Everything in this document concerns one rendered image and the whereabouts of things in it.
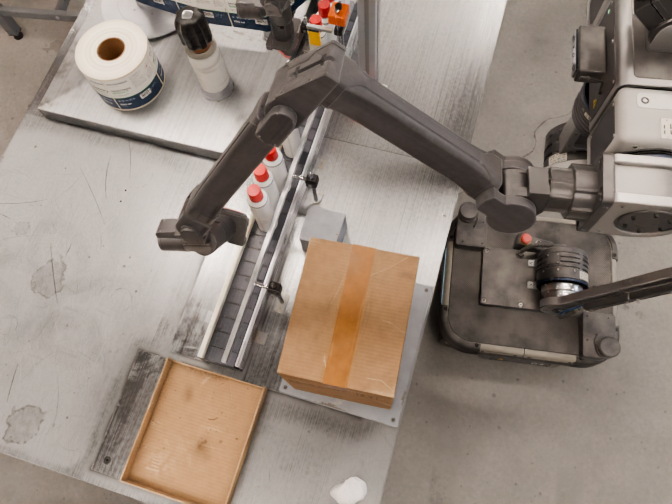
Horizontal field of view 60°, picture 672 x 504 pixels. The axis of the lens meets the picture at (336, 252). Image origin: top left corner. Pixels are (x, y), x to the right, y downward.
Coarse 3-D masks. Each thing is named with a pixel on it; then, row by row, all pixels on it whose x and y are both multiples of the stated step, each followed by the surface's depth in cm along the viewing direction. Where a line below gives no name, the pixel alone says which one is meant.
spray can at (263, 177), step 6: (258, 168) 137; (264, 168) 137; (258, 174) 137; (264, 174) 137; (270, 174) 141; (252, 180) 141; (258, 180) 139; (264, 180) 139; (270, 180) 141; (264, 186) 140; (270, 186) 142; (276, 186) 146; (270, 192) 144; (276, 192) 147; (270, 198) 147; (276, 198) 149; (276, 204) 151
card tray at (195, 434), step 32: (160, 384) 144; (192, 384) 146; (224, 384) 146; (160, 416) 144; (192, 416) 143; (224, 416) 143; (256, 416) 140; (160, 448) 141; (192, 448) 141; (224, 448) 140; (128, 480) 139; (160, 480) 139; (192, 480) 138; (224, 480) 138
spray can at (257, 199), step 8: (256, 184) 136; (248, 192) 135; (256, 192) 135; (264, 192) 140; (248, 200) 139; (256, 200) 137; (264, 200) 139; (256, 208) 139; (264, 208) 140; (272, 208) 146; (256, 216) 144; (264, 216) 144; (272, 216) 147; (264, 224) 148
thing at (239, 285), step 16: (352, 16) 176; (320, 112) 165; (304, 128) 164; (288, 160) 161; (304, 160) 160; (288, 192) 157; (288, 208) 156; (256, 224) 155; (256, 240) 153; (272, 240) 153; (256, 256) 152; (272, 256) 152; (240, 272) 150; (240, 288) 149; (256, 288) 149; (224, 304) 148; (240, 304) 148; (224, 320) 146; (224, 336) 145; (240, 336) 145; (208, 352) 144
